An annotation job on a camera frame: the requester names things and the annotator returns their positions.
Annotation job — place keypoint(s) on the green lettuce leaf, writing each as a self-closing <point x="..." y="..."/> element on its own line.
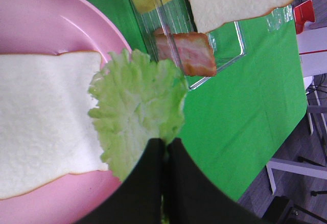
<point x="137" y="99"/>

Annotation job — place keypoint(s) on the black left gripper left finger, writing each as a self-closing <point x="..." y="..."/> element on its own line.
<point x="138" y="198"/>

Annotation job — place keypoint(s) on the pink round plate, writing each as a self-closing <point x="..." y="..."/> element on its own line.
<point x="57" y="26"/>

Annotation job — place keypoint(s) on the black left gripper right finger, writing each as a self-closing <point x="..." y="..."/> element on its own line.
<point x="192" y="198"/>

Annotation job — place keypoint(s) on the clear plastic right container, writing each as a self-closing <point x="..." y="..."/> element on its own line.
<point x="169" y="32"/>

